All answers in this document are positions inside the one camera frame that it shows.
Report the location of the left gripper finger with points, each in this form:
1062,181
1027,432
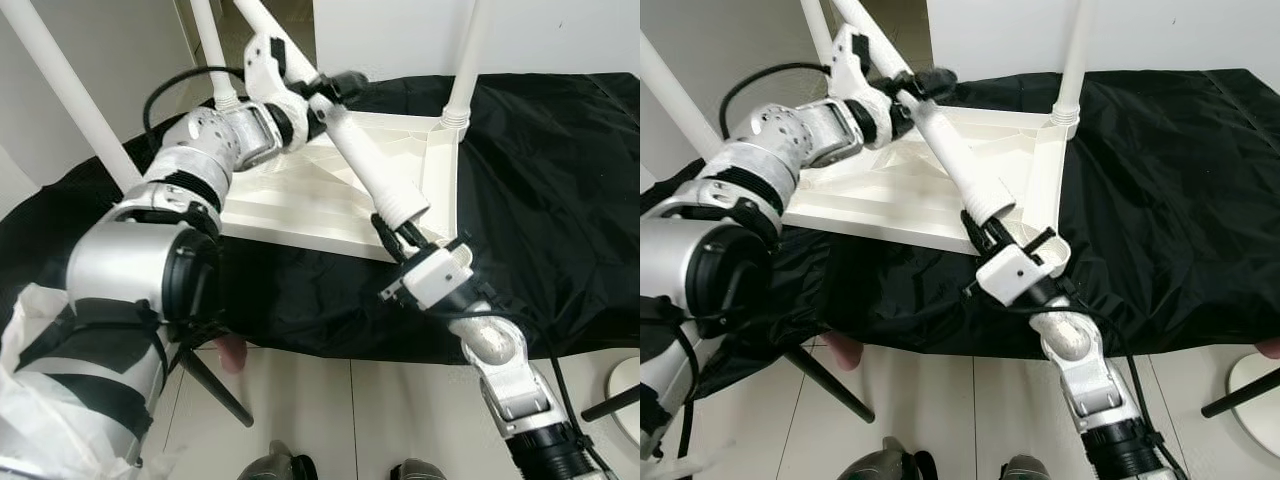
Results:
932,83
348,86

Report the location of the white plastic table top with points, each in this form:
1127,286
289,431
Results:
900,200
300,200

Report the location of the white plastic table leg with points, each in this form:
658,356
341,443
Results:
820,30
468,60
960,160
212,50
65,90
1073,60
370,160
680,95

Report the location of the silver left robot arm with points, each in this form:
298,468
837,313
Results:
700,260
130,270

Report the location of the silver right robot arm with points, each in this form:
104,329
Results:
510,370
1090,370

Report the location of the black table cloth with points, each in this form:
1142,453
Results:
540,200
1170,200

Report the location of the black metal stand leg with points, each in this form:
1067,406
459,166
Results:
612,403
215,385
1240,397
830,383

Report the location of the robot right leg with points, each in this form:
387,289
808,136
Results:
418,470
1025,469

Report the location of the robot leg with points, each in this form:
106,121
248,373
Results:
418,470
890,462
280,465
1025,469

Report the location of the robot left leg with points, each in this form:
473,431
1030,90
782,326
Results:
890,462
280,465

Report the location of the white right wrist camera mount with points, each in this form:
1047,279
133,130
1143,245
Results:
435,275
1025,270

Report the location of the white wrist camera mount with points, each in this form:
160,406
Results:
1025,270
435,275
262,75
855,65

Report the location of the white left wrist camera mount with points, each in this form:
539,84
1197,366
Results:
855,65
262,75

